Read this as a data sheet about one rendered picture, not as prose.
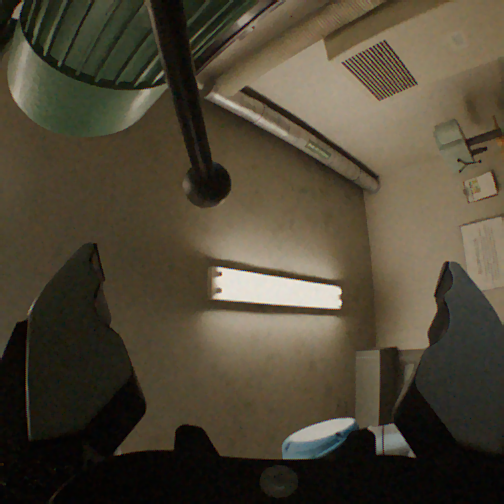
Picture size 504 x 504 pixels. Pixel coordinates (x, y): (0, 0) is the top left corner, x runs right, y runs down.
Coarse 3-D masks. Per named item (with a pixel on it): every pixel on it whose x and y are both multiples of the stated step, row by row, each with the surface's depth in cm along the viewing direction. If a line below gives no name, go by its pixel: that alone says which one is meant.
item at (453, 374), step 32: (448, 288) 9; (448, 320) 8; (480, 320) 8; (448, 352) 7; (480, 352) 7; (416, 384) 6; (448, 384) 6; (480, 384) 6; (416, 416) 6; (448, 416) 5; (480, 416) 5; (416, 448) 6; (448, 448) 5; (480, 448) 4
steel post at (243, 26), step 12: (264, 0) 127; (276, 0) 127; (252, 12) 135; (264, 12) 133; (240, 24) 143; (252, 24) 143; (228, 36) 152; (240, 36) 152; (216, 48) 160; (204, 60) 169
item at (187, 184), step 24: (168, 0) 9; (168, 24) 10; (168, 48) 11; (168, 72) 12; (192, 72) 13; (192, 96) 14; (192, 120) 15; (192, 144) 17; (192, 168) 20; (216, 168) 22; (192, 192) 22; (216, 192) 22
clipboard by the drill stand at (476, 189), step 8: (480, 176) 237; (488, 176) 230; (464, 184) 252; (472, 184) 245; (480, 184) 238; (488, 184) 230; (464, 192) 250; (472, 192) 245; (480, 192) 237; (488, 192) 230; (496, 192) 223; (472, 200) 244; (480, 200) 239
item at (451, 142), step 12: (444, 132) 176; (456, 132) 171; (492, 132) 171; (444, 144) 187; (456, 144) 180; (468, 144) 187; (444, 156) 195; (456, 156) 193; (468, 156) 191; (456, 168) 211; (468, 168) 209
